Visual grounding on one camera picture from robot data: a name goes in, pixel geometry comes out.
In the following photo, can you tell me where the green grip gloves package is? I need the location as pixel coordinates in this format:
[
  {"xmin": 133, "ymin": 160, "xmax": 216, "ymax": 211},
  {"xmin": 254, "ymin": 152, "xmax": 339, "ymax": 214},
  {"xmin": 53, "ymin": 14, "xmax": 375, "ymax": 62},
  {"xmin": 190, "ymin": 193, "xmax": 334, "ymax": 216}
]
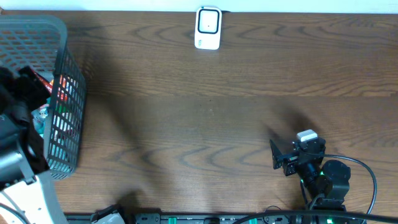
[{"xmin": 31, "ymin": 104, "xmax": 49, "ymax": 138}]

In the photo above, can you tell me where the red coffee stick sachet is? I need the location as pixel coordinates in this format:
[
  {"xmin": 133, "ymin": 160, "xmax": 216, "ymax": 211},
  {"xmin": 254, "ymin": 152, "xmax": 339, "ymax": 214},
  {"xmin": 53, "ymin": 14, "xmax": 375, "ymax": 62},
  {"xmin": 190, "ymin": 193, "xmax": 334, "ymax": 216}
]
[{"xmin": 34, "ymin": 72, "xmax": 53, "ymax": 93}]

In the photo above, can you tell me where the white barcode scanner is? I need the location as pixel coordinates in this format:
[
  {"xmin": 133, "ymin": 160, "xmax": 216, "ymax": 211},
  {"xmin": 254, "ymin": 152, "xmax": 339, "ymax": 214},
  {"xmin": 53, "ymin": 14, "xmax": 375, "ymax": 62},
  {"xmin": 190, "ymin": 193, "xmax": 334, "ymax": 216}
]
[{"xmin": 194, "ymin": 6, "xmax": 222, "ymax": 50}]

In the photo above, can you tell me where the orange snack box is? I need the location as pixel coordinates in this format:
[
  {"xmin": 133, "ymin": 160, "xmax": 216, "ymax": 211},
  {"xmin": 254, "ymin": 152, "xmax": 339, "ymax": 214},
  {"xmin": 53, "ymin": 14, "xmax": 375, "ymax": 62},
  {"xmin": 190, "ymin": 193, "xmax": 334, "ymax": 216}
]
[{"xmin": 57, "ymin": 75, "xmax": 75, "ymax": 102}]

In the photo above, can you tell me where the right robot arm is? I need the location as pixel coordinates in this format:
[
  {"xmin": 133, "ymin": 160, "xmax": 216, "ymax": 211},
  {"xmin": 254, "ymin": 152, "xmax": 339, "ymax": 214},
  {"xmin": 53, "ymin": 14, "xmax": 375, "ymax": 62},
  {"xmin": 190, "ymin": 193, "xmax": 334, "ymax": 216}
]
[{"xmin": 269, "ymin": 138, "xmax": 351, "ymax": 211}]

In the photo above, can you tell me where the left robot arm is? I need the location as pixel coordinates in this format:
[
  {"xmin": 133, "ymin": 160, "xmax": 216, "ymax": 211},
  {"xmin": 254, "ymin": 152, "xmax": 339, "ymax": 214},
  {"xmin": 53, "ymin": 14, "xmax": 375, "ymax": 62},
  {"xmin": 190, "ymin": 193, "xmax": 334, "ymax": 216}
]
[{"xmin": 1, "ymin": 67, "xmax": 127, "ymax": 224}]

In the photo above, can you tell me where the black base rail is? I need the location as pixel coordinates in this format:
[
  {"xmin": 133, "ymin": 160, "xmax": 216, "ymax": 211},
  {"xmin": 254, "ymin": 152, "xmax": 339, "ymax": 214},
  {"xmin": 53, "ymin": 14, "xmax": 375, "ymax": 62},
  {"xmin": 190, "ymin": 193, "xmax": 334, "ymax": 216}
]
[{"xmin": 65, "ymin": 212, "xmax": 368, "ymax": 224}]

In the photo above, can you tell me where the grey plastic mesh basket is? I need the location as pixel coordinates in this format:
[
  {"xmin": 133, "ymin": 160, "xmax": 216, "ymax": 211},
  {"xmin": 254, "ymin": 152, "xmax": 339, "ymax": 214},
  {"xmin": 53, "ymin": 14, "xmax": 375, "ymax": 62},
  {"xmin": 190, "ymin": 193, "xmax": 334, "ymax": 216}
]
[{"xmin": 1, "ymin": 16, "xmax": 86, "ymax": 180}]

